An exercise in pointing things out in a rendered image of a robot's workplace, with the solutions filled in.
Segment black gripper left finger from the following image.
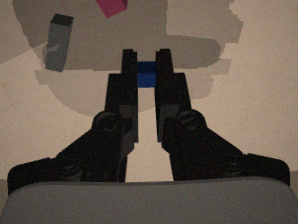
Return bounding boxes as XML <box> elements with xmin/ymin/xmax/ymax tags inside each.
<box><xmin>7</xmin><ymin>49</ymin><xmax>138</xmax><ymax>197</ymax></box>

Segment grey rectangular block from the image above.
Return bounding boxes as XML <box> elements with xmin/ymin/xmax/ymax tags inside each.
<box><xmin>45</xmin><ymin>14</ymin><xmax>74</xmax><ymax>73</ymax></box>

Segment small blue cube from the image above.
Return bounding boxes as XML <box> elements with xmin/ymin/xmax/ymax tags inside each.
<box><xmin>137</xmin><ymin>61</ymin><xmax>156</xmax><ymax>88</ymax></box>

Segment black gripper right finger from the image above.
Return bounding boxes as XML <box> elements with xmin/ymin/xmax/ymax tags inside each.
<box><xmin>154</xmin><ymin>49</ymin><xmax>290</xmax><ymax>187</ymax></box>

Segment dark pink rod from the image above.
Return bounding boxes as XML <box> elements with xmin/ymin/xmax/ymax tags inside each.
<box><xmin>96</xmin><ymin>0</ymin><xmax>128</xmax><ymax>18</ymax></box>

